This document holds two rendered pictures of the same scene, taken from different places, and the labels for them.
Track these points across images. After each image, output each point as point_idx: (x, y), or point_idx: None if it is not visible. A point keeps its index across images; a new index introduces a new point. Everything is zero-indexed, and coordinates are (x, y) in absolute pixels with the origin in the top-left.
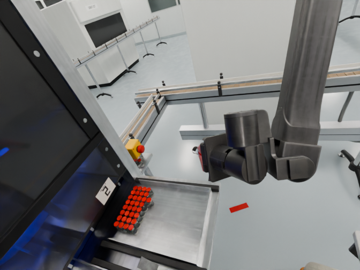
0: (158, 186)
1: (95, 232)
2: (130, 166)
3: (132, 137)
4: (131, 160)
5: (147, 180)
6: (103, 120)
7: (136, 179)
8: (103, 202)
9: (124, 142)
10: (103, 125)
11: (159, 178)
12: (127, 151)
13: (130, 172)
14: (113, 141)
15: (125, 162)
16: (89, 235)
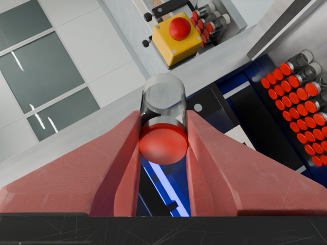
0: (295, 26)
1: (311, 167)
2: (212, 68)
3: (154, 14)
4: (201, 61)
5: (264, 48)
6: (88, 130)
7: (251, 57)
8: None
9: (157, 53)
10: (97, 131)
11: (277, 8)
12: (174, 72)
13: (227, 69)
14: (138, 109)
15: (197, 82)
16: (310, 175)
